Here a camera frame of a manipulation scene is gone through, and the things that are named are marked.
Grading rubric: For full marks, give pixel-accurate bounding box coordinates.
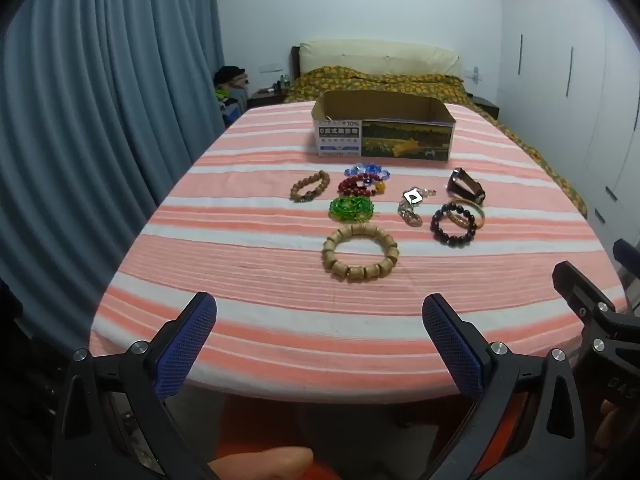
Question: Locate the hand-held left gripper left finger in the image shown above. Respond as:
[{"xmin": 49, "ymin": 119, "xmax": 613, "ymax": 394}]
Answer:
[{"xmin": 50, "ymin": 291, "xmax": 217, "ymax": 480}]

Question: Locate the bed with yellow floral cover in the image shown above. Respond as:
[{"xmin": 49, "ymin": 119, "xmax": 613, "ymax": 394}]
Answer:
[{"xmin": 282, "ymin": 66, "xmax": 588, "ymax": 218}]

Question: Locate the brown round bead bracelet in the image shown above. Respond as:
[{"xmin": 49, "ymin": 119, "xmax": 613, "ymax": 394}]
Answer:
[{"xmin": 290, "ymin": 170, "xmax": 331, "ymax": 204}]

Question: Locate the red bead bracelet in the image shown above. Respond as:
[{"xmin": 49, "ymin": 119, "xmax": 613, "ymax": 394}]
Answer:
[{"xmin": 338, "ymin": 174, "xmax": 388, "ymax": 198}]

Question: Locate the dark nightstand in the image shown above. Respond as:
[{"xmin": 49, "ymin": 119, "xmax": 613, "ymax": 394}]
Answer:
[
  {"xmin": 470, "ymin": 95, "xmax": 501, "ymax": 120},
  {"xmin": 248, "ymin": 87, "xmax": 291, "ymax": 109}
]

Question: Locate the square crystal pendant keychain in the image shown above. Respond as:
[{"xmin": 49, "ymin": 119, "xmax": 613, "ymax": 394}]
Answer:
[{"xmin": 398, "ymin": 186, "xmax": 437, "ymax": 228}]

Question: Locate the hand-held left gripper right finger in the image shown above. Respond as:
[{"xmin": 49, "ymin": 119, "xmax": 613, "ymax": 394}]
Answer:
[{"xmin": 422, "ymin": 294, "xmax": 596, "ymax": 480}]

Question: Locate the black bead bracelet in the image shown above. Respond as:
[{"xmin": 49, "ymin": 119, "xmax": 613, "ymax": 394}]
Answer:
[{"xmin": 431, "ymin": 205, "xmax": 476, "ymax": 247}]

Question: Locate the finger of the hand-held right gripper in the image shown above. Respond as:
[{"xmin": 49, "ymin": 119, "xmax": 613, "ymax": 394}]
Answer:
[
  {"xmin": 613, "ymin": 239, "xmax": 640, "ymax": 273},
  {"xmin": 552, "ymin": 260, "xmax": 640, "ymax": 346}
]

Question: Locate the printed cardboard box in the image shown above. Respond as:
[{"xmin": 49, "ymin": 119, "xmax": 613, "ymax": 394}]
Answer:
[{"xmin": 312, "ymin": 91, "xmax": 457, "ymax": 163}]

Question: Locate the green glass bead bracelet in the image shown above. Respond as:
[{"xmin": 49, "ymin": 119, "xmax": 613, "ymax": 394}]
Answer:
[{"xmin": 328, "ymin": 196, "xmax": 375, "ymax": 223}]

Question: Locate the white wardrobe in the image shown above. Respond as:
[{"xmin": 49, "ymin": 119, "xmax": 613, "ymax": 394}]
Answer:
[{"xmin": 497, "ymin": 0, "xmax": 640, "ymax": 261}]

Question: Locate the wooden barrel bead bracelet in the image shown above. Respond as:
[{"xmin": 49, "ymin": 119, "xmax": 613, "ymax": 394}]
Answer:
[{"xmin": 322, "ymin": 223, "xmax": 400, "ymax": 283}]

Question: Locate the pink white striped blanket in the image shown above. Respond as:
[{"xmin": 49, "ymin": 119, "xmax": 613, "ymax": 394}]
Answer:
[{"xmin": 89, "ymin": 101, "xmax": 628, "ymax": 403}]

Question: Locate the blue crystal bracelet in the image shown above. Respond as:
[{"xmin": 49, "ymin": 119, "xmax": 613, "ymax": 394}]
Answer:
[{"xmin": 345, "ymin": 161, "xmax": 392, "ymax": 183}]

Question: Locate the dark brown watch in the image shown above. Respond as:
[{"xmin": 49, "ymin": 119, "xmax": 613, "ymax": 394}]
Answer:
[{"xmin": 446, "ymin": 167, "xmax": 487, "ymax": 206}]

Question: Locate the gold bangle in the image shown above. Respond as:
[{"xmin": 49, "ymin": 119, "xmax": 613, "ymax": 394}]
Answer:
[{"xmin": 447, "ymin": 199, "xmax": 486, "ymax": 231}]

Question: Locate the blue grey curtain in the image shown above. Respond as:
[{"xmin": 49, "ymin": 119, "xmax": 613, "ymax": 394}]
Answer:
[{"xmin": 0, "ymin": 0, "xmax": 226, "ymax": 351}]

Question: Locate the pile of clothes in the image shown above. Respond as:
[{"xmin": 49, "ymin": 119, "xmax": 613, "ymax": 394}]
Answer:
[{"xmin": 212, "ymin": 66, "xmax": 249, "ymax": 126}]

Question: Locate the person's left hand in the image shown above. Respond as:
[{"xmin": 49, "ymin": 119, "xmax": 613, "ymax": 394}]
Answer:
[{"xmin": 208, "ymin": 447, "xmax": 313, "ymax": 480}]

